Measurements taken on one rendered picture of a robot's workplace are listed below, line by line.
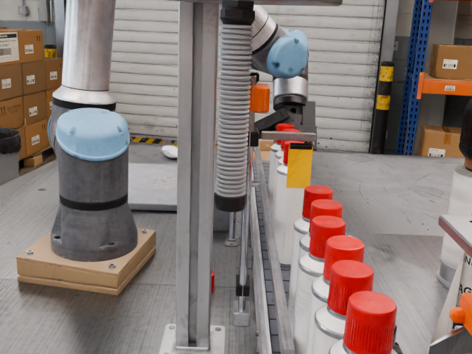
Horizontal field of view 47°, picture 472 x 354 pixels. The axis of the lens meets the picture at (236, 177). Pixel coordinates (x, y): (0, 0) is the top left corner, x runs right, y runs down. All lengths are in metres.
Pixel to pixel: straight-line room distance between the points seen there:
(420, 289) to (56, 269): 0.58
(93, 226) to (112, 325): 0.18
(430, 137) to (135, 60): 2.80
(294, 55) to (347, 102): 4.08
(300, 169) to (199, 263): 0.18
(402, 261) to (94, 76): 0.63
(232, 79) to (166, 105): 4.82
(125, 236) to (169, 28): 4.40
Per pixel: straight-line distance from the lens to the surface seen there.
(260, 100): 0.63
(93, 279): 0.92
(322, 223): 0.52
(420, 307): 0.84
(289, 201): 0.86
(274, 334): 0.72
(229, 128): 0.53
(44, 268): 0.96
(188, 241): 0.70
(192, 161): 0.67
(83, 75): 1.01
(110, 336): 0.82
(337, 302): 0.43
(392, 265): 0.96
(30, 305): 0.92
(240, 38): 0.53
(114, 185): 0.91
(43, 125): 4.93
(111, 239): 0.95
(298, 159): 0.68
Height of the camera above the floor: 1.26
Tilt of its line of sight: 16 degrees down
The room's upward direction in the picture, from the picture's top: 2 degrees clockwise
